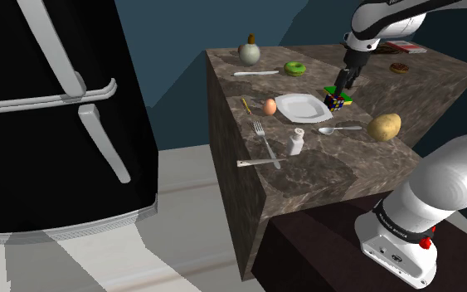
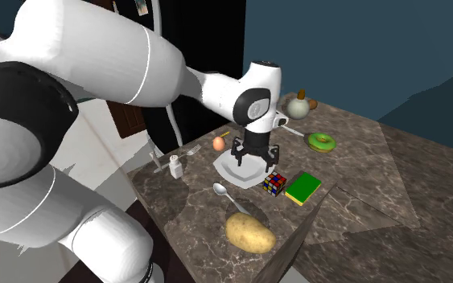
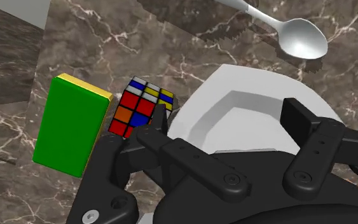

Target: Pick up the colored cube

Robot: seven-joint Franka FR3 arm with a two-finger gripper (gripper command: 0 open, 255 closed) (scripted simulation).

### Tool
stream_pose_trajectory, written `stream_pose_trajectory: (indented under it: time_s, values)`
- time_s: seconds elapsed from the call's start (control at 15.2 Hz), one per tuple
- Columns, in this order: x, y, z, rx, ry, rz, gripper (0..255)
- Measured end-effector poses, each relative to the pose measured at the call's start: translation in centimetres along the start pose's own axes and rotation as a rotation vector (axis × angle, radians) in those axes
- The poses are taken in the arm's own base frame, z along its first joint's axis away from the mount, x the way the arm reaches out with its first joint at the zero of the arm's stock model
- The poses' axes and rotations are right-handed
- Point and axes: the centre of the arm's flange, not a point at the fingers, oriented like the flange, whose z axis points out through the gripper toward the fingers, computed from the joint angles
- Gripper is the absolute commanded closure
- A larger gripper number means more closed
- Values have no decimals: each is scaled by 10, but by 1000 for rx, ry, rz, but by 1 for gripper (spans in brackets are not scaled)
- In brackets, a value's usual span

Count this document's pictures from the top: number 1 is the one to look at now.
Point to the round grey vase with cork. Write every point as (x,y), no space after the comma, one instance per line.
(249,55)

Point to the chocolate doughnut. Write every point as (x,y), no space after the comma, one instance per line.
(399,68)

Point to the small pink round fruit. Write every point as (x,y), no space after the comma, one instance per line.
(240,49)

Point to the white salt shaker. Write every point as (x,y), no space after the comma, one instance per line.
(295,142)

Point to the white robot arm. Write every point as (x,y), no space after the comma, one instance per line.
(431,190)

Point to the silver fork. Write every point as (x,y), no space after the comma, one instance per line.
(266,143)

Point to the yellow pencil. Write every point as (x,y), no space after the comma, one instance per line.
(246,106)

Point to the yellow-brown potato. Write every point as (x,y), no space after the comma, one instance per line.
(384,127)

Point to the dark robot stand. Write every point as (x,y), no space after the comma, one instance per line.
(318,250)

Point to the white knife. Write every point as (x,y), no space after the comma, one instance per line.
(255,73)

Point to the green and yellow block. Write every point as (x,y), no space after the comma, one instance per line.
(330,90)

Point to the green glazed doughnut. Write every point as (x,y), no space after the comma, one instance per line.
(295,68)

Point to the silver butter knife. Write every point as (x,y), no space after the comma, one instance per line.
(257,163)

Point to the dark brown pretzel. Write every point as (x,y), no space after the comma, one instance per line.
(385,49)

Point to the red and white book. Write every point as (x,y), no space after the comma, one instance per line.
(410,47)

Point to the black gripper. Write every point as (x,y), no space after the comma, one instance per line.
(357,60)

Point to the brown egg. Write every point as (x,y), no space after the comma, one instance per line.
(270,107)

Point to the white square plate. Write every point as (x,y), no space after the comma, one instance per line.
(302,108)

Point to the multicoloured puzzle cube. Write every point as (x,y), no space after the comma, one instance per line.
(333,102)

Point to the silver spoon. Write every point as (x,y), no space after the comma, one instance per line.
(339,129)

